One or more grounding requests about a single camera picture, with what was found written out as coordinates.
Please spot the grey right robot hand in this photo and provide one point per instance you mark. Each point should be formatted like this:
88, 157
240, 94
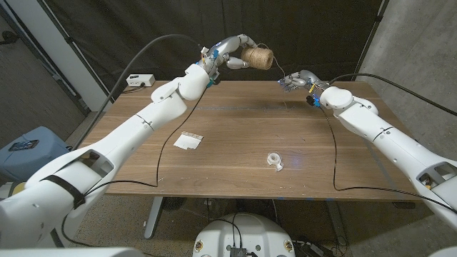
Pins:
301, 80

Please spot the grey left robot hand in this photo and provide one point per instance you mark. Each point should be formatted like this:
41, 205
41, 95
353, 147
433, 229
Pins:
228, 48

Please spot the jute twine strand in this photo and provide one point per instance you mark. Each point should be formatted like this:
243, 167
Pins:
276, 64

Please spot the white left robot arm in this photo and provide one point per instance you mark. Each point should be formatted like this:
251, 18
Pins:
107, 150

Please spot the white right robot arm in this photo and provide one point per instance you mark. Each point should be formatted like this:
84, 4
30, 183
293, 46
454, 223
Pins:
392, 142

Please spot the clear tape dispenser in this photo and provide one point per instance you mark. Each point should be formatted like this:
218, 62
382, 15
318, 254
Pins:
277, 165

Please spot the white sticker sheet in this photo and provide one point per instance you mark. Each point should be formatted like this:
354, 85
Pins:
187, 142

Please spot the grey marking tape strip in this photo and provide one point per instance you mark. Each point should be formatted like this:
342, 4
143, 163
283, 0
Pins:
383, 167

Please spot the dark grey cloth mat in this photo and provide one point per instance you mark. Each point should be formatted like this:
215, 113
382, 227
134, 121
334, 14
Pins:
321, 35

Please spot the black backdrop stand pole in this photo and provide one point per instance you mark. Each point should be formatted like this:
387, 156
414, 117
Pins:
73, 45
371, 37

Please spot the white power outlet box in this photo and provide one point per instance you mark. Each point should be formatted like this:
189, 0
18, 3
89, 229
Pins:
141, 80

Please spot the metal table leg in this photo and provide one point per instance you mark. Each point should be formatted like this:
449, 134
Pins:
153, 217
337, 225

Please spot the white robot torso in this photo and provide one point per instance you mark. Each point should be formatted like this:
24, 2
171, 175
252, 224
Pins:
246, 232

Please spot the black floor fan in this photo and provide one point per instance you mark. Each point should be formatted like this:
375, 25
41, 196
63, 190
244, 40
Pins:
173, 203

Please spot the grey power strip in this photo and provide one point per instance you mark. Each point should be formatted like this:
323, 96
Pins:
310, 248

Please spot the blue plastic bin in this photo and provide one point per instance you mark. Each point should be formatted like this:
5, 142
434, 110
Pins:
32, 157

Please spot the black patterned card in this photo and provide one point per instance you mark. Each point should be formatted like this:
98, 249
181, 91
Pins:
23, 145

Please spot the white robot chest panel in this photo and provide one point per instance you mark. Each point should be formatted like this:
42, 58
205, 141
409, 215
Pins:
71, 252

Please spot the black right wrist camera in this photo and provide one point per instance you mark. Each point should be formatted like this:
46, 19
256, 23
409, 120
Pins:
313, 101

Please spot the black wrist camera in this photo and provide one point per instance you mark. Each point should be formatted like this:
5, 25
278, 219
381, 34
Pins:
313, 101
213, 81

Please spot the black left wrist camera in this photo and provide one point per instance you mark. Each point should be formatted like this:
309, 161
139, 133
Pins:
213, 81

